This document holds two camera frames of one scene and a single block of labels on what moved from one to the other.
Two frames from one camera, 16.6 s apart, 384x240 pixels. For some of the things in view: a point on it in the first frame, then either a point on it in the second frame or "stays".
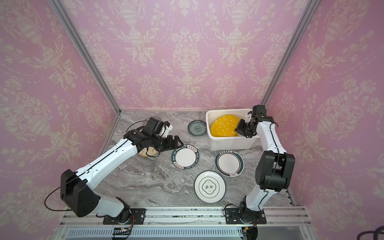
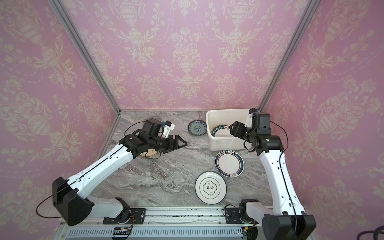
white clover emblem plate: (210, 186) stays
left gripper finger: (176, 140) stays
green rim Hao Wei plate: (185, 157) -> (222, 131)
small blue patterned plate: (197, 127) stays
